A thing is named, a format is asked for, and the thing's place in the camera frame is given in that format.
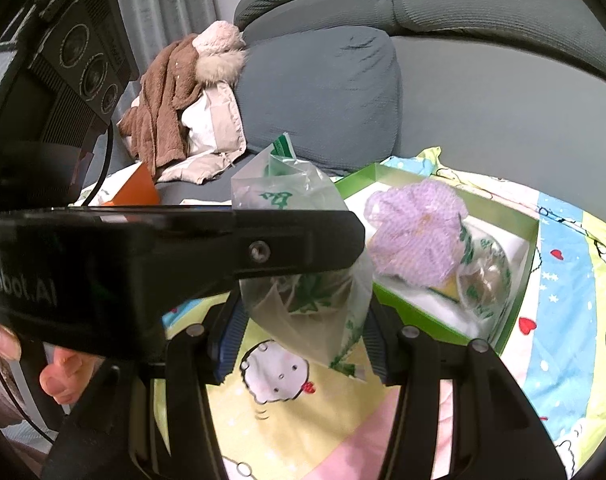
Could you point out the grey curtain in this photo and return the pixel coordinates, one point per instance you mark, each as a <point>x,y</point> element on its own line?
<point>173,5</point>

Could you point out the orange box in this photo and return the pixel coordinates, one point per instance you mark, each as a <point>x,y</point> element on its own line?
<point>140,191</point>

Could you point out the pink plush hat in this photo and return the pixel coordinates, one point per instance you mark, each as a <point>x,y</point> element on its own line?
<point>218,42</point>

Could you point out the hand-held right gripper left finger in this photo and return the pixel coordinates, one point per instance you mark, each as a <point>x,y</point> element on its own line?
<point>230,345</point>

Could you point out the person's left hand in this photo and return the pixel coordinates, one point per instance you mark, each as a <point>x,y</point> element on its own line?
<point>63,377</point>

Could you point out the printed cartoon blanket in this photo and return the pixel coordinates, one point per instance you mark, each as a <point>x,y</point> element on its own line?
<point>558,335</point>

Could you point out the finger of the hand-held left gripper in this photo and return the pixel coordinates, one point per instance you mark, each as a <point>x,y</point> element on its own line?
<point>263,247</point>

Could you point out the beige padded jacket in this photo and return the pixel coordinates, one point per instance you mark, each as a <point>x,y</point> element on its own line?
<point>218,127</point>

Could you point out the yellow sponge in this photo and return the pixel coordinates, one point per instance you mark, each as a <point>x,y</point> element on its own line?
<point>450,288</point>

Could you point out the clear green-printed plastic bag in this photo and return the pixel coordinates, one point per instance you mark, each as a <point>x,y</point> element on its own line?
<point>483,272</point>
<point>288,185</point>

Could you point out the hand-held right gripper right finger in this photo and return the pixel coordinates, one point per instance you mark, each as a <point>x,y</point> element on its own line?
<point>375,347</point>

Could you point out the green box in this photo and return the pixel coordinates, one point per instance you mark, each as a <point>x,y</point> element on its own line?
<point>525,260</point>

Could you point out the purple mesh cloth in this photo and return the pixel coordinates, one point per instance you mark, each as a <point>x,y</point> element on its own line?
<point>413,230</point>

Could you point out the grey sofa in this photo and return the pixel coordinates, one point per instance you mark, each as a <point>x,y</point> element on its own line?
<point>483,110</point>

